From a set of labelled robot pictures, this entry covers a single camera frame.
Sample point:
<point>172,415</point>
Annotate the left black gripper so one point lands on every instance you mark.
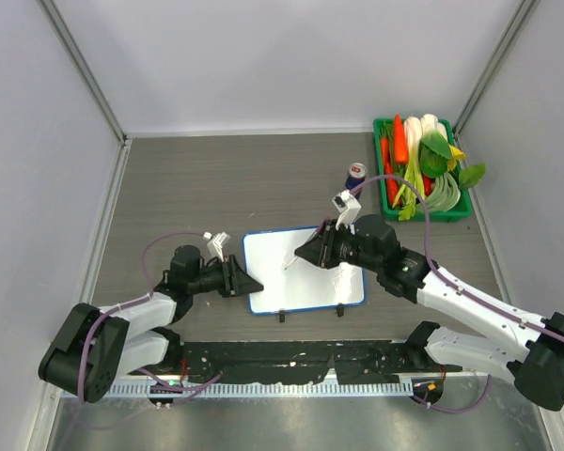
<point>235,280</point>

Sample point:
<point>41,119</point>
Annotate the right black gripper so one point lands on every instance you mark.
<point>322,246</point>

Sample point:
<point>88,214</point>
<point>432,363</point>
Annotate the magenta capped marker pen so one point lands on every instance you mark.
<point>294,257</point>

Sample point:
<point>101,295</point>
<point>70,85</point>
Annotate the blue framed whiteboard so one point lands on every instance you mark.
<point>303,286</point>

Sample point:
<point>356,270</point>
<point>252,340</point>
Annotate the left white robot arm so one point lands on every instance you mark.
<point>97,345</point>

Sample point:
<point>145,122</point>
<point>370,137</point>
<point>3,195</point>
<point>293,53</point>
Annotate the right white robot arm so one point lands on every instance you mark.
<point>522,348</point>

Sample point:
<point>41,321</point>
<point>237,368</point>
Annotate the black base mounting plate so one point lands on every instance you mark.
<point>300,362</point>

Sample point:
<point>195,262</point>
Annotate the blue silver energy drink can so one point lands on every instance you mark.
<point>356,174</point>

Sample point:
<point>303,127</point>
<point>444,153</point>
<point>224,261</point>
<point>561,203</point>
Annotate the small orange toy carrot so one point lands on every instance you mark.
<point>392,187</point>

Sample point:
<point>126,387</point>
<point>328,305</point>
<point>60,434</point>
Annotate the large orange toy carrot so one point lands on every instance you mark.
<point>400,150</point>

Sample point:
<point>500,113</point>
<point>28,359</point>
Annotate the pale green toy beans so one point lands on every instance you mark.
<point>445,195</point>

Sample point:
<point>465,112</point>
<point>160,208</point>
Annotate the green toy leafy vegetable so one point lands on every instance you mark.
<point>437,158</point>

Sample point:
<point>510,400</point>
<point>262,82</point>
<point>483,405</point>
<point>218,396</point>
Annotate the green plastic tray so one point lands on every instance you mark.
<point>461,210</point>

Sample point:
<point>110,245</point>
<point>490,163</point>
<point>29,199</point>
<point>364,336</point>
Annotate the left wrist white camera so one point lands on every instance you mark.
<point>215,243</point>

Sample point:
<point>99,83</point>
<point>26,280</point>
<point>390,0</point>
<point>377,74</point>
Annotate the wrist white camera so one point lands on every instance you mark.
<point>215,243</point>
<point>348,208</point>

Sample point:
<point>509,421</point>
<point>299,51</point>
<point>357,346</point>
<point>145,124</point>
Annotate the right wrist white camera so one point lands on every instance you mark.
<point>348,208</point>

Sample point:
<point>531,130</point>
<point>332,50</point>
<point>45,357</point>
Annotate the white slotted cable duct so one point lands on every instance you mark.
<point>329,387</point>

